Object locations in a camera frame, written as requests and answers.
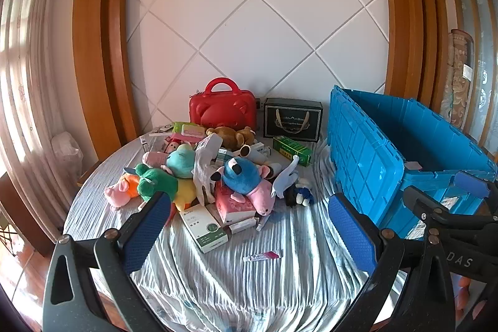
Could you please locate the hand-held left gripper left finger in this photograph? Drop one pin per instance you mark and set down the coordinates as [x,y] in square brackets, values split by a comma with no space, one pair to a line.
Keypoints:
[148,231]

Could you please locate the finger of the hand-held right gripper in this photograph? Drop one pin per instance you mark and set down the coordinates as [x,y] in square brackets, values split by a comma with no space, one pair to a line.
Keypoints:
[424,205]
[470,182]

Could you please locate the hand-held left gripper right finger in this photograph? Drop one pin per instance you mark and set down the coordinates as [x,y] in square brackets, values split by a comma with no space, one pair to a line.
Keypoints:
[350,234]

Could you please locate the blue plastic crate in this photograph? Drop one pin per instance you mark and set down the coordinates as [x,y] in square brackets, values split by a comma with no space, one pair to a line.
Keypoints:
[365,161]

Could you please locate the grey plush toy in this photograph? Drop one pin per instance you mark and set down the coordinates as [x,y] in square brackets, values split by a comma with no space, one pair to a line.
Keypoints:
[204,168]

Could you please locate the small ointment tube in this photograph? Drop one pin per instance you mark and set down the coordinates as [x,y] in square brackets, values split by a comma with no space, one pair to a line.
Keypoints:
[261,256]

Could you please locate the pink and orange plush toy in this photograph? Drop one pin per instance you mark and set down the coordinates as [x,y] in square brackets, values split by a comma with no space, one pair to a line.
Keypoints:
[120,194]

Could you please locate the green and yellow plush toy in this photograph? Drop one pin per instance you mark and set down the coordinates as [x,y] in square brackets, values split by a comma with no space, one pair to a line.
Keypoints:
[159,182]

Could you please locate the white and green medicine box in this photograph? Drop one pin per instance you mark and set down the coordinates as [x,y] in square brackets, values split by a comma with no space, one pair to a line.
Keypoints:
[204,229]

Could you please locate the small dark blue plush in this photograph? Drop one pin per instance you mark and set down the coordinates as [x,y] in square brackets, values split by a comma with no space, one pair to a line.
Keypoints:
[299,194]

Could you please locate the teal plush toy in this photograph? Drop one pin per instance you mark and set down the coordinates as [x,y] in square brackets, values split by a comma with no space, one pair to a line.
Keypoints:
[179,161]

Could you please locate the white plush dolphin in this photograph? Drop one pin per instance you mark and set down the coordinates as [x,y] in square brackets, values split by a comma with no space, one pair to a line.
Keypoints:
[286,178]

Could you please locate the clear plastic ruler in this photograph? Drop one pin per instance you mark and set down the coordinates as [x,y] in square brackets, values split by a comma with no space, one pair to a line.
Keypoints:
[144,143]

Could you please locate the pink cardboard box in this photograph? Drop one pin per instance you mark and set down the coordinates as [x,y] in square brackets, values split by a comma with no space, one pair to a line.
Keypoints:
[233,205]

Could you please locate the tape roll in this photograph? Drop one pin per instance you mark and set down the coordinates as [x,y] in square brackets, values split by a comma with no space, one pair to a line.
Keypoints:
[274,169]
[253,153]

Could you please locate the long green cardboard box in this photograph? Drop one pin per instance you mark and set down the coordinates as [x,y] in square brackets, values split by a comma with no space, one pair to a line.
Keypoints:
[291,149]

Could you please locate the light striped tablecloth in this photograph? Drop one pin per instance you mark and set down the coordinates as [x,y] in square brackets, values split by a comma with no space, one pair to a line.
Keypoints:
[233,289]

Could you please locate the patterned rolled carpet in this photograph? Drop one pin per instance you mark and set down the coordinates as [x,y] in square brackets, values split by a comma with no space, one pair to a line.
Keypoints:
[459,75]

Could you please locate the blue and pink plush pig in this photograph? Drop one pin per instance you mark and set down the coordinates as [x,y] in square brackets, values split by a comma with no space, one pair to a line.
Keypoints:
[241,176]

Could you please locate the green and pink packet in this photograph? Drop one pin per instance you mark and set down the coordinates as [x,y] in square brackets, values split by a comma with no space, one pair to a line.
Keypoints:
[190,129]

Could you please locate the clear plastic bag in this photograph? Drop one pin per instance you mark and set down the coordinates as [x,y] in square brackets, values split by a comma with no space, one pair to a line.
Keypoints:
[66,153]

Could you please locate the brown teddy bear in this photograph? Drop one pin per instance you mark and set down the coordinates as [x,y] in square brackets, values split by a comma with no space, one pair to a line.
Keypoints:
[229,135]

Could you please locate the black gift box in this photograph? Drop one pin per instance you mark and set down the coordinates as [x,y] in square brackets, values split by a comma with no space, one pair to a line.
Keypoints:
[291,120]

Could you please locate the sheer pink curtain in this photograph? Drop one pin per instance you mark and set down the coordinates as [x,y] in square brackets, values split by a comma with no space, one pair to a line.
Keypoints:
[27,63]

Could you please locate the wooden wall frame post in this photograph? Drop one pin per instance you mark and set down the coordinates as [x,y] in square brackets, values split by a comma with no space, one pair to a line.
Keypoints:
[97,44]
[408,24]

